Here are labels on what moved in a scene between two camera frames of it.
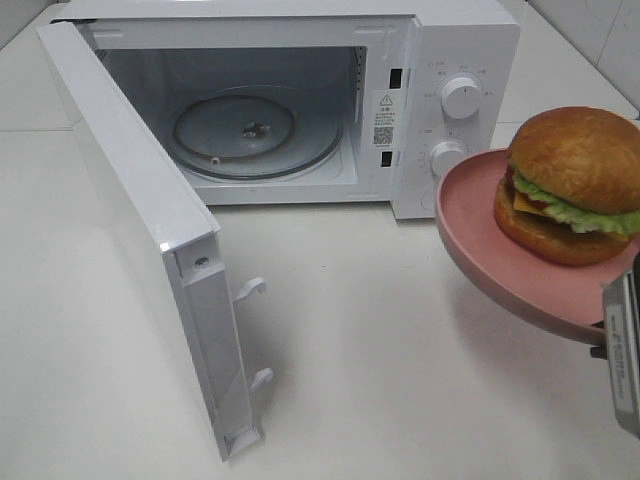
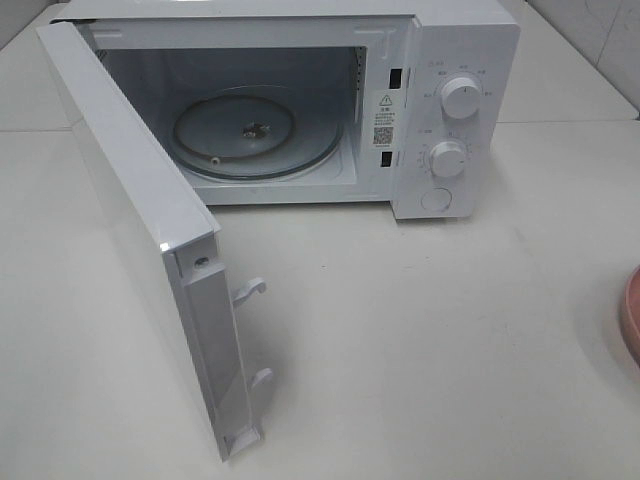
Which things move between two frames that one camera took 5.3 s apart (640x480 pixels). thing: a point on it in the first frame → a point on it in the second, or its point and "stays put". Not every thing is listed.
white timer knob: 446,155 stays put
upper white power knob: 460,98 stays put
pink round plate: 563,301 → 630,314
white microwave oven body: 336,108 stays put
